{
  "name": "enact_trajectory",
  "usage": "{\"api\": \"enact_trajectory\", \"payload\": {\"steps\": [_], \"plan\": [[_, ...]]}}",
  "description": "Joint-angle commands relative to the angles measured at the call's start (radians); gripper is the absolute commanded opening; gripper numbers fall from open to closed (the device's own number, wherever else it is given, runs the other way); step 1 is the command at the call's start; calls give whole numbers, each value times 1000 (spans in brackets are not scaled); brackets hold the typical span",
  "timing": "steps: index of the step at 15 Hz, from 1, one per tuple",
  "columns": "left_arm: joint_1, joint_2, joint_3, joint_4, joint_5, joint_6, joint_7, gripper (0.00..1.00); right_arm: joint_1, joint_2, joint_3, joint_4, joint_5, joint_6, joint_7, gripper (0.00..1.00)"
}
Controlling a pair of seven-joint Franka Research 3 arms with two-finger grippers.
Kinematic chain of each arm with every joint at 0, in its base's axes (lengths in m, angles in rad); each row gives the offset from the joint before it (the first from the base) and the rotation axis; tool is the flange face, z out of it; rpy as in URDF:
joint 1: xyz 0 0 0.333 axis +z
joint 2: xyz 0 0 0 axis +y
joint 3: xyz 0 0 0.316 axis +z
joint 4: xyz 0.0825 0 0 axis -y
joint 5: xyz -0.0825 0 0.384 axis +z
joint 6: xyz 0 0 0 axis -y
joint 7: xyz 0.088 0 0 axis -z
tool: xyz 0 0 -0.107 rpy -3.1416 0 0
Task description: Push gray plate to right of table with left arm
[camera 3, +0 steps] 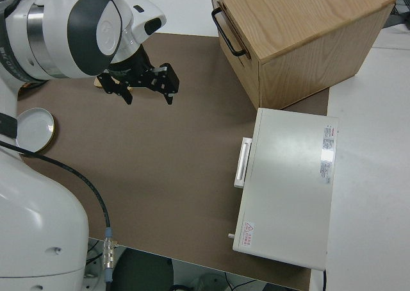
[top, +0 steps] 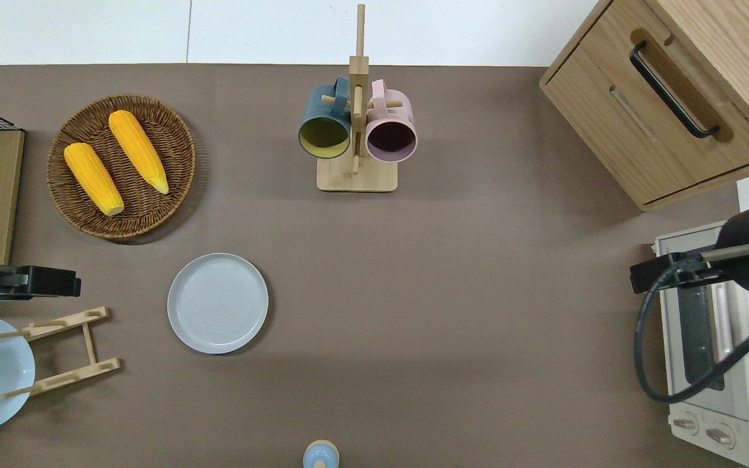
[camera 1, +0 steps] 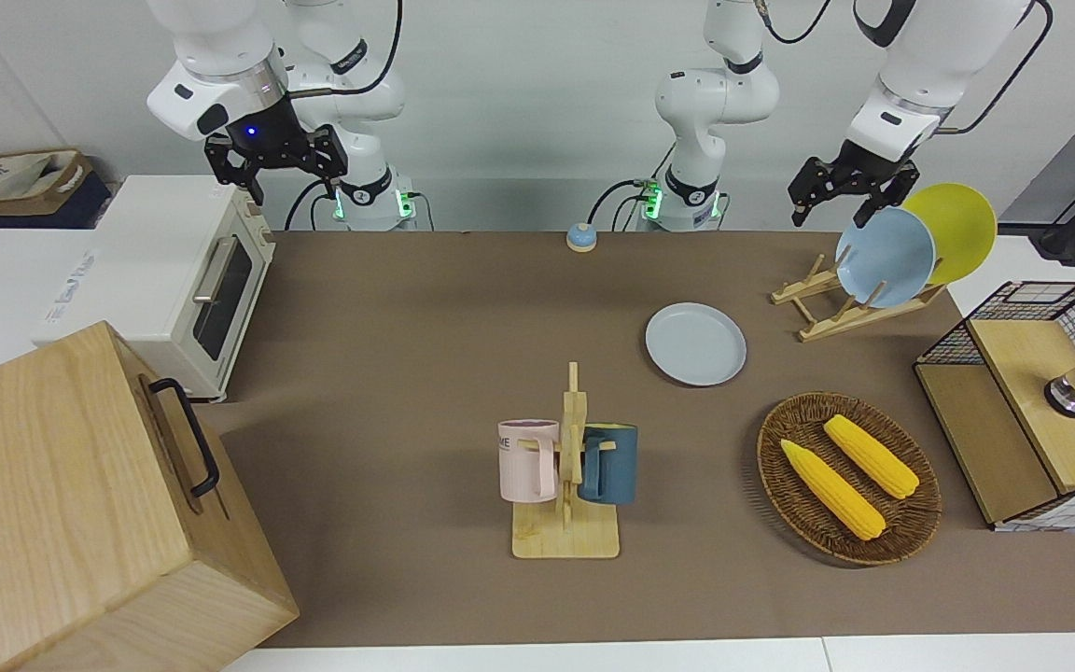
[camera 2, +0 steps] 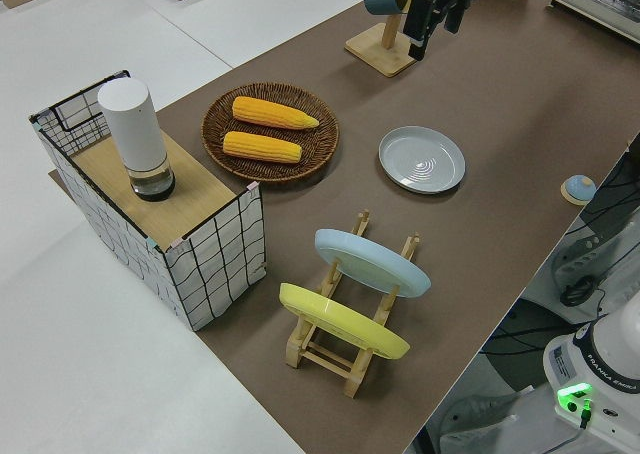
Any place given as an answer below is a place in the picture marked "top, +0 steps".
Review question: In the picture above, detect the dark teal mug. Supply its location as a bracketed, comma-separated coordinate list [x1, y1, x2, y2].
[298, 77, 353, 160]

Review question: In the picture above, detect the wooden mug tree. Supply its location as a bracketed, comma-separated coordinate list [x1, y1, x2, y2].
[317, 4, 404, 193]

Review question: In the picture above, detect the light wooden cabinet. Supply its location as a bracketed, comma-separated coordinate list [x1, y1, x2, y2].
[539, 0, 749, 212]

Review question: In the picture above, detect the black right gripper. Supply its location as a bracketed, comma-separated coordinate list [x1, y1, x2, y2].
[630, 205, 749, 297]

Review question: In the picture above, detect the brown wicker basket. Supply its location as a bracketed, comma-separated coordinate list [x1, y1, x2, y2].
[46, 94, 197, 240]

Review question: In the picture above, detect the wooden plate rack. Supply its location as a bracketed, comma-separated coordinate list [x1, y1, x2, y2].
[0, 307, 122, 399]

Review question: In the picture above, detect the pink mug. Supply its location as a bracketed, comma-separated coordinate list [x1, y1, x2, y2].
[365, 79, 419, 163]

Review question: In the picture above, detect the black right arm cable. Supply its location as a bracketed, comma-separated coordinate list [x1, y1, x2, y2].
[633, 243, 749, 404]

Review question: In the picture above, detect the gray round plate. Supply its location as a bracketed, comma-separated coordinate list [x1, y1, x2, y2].
[167, 253, 269, 355]

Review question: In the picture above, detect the black cabinet handle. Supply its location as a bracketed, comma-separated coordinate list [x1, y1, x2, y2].
[630, 41, 720, 139]

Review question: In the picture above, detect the yellow corn cob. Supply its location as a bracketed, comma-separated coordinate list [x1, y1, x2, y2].
[64, 142, 125, 217]
[108, 110, 170, 195]

